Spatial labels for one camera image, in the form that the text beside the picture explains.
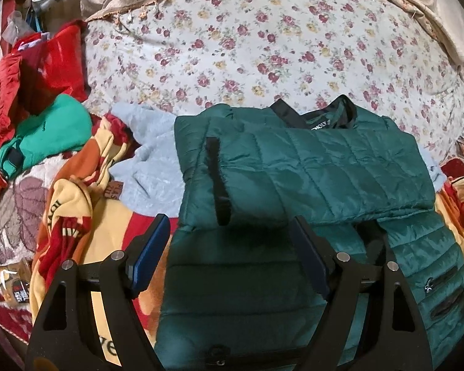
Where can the leaf pattern blanket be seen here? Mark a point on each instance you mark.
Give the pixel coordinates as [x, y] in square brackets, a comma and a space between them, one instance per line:
[15, 208]

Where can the black labelled packet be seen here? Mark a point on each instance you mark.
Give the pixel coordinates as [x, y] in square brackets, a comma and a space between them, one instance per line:
[17, 290]

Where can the red plastic bag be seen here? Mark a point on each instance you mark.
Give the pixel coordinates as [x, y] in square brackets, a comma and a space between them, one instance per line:
[62, 65]

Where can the floral quilt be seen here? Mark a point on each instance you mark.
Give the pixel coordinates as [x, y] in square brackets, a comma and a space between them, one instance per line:
[255, 46]

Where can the red jacket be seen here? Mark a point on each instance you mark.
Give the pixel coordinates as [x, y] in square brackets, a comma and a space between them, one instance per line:
[4, 92]

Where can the grey sweatshirt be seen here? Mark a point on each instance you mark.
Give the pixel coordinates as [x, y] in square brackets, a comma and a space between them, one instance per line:
[150, 177]

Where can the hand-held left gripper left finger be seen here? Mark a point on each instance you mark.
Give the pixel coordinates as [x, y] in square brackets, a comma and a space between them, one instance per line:
[150, 255]

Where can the bright green garment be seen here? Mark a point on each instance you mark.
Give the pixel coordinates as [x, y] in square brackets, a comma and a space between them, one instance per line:
[46, 135]

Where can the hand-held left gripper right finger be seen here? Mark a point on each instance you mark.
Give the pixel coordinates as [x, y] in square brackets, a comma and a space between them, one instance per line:
[309, 259]

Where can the dark green puffer jacket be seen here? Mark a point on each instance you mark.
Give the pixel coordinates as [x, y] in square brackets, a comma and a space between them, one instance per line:
[294, 162]

